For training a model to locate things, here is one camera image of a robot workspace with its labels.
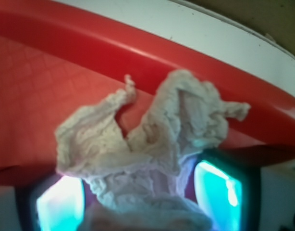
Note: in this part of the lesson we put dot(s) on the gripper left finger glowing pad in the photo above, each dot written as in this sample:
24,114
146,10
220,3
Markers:
53,203

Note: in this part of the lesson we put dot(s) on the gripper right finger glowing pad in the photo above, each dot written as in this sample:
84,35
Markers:
228,191

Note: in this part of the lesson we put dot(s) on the white paper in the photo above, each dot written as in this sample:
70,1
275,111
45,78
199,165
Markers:
140,179

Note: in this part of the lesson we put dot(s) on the red plastic tray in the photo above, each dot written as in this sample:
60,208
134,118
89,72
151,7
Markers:
55,58

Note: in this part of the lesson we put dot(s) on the brown cardboard panel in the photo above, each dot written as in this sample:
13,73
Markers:
275,18

